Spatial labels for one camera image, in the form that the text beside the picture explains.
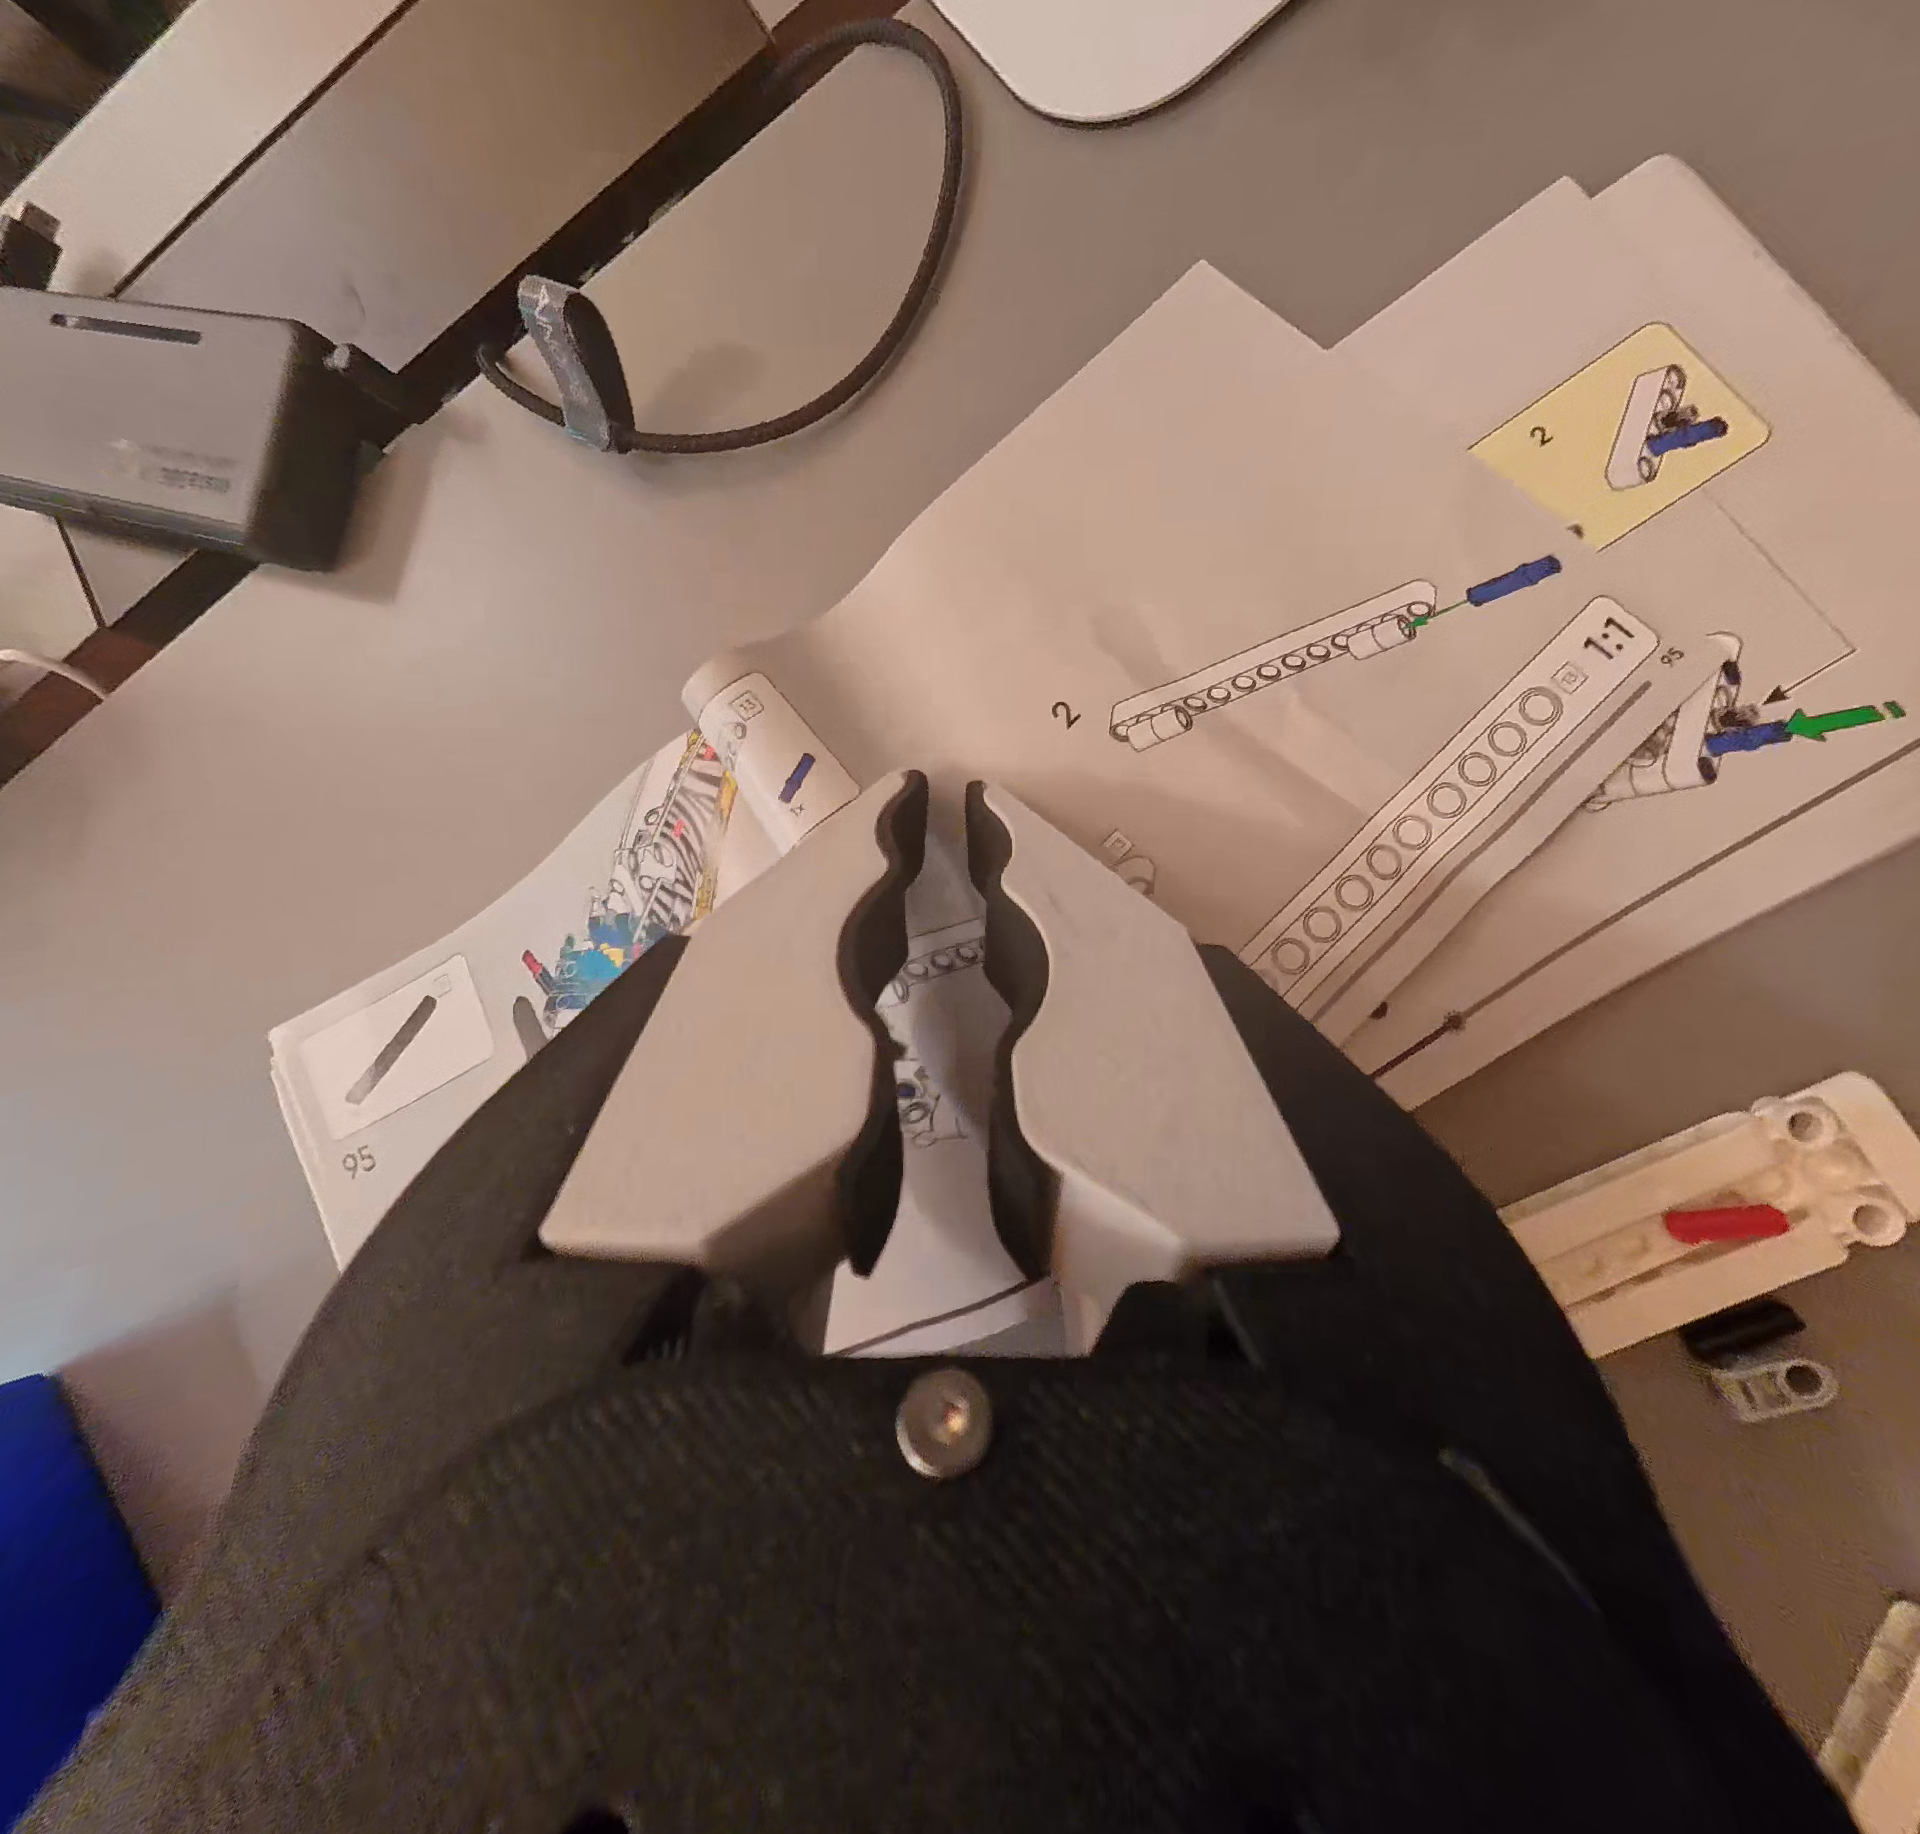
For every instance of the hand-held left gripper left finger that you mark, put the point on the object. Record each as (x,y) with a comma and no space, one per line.
(720,1085)

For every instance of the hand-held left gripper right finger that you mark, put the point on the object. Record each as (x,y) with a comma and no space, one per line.
(1156,1100)

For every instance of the white lego helicopter model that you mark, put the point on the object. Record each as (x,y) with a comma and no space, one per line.
(1832,1159)

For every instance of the red lego pin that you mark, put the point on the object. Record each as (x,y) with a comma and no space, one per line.
(1725,1222)

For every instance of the lego instruction booklet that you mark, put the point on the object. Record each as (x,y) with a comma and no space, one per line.
(1198,516)

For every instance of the black lego piece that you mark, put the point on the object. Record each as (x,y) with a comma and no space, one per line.
(1740,1332)

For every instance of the grey lego connector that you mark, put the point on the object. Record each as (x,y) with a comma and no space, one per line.
(1784,1386)

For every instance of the white lego beam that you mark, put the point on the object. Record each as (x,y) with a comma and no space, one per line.
(1883,1713)

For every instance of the blue plastic bin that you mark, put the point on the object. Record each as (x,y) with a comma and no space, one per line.
(61,1594)

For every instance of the grey docking device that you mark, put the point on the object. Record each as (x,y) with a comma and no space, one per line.
(135,407)

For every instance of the black plug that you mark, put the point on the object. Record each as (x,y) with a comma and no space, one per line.
(30,247)

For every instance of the white monitor stand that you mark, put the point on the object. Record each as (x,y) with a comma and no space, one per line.
(1109,6)

